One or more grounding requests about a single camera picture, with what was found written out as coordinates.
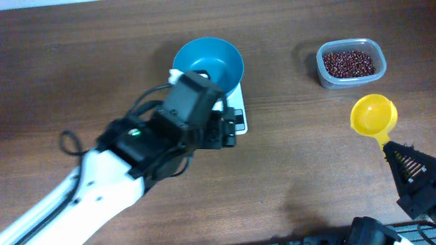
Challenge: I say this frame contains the blue plastic bowl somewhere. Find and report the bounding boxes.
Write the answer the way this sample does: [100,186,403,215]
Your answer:
[172,37,245,97]

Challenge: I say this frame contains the red adzuki beans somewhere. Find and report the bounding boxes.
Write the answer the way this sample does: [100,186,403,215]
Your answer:
[322,50,375,78]

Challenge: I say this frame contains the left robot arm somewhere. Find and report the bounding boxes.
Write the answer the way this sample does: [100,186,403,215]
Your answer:
[1,70,236,244]

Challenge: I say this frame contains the yellow plastic measuring scoop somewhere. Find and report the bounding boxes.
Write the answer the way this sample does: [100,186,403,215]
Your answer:
[349,94,398,156]

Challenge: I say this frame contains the clear plastic container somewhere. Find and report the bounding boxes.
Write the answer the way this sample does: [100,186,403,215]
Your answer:
[316,38,387,89]

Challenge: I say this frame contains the white digital kitchen scale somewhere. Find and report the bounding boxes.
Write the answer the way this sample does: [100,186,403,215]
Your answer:
[222,81,248,135]

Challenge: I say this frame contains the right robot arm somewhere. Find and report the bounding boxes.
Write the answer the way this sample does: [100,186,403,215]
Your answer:
[343,141,435,244]

